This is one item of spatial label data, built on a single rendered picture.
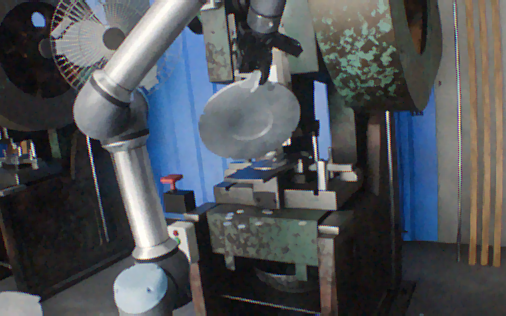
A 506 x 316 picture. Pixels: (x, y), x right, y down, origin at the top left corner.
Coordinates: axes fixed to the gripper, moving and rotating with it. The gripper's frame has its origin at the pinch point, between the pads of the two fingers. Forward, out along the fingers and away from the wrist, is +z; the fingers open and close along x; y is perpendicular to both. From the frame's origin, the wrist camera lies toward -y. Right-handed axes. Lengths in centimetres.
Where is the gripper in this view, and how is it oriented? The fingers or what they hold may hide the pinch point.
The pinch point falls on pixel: (254, 86)
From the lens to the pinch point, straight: 114.7
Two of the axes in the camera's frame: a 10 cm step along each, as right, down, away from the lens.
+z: -1.8, 5.9, 7.9
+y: -9.3, 1.7, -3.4
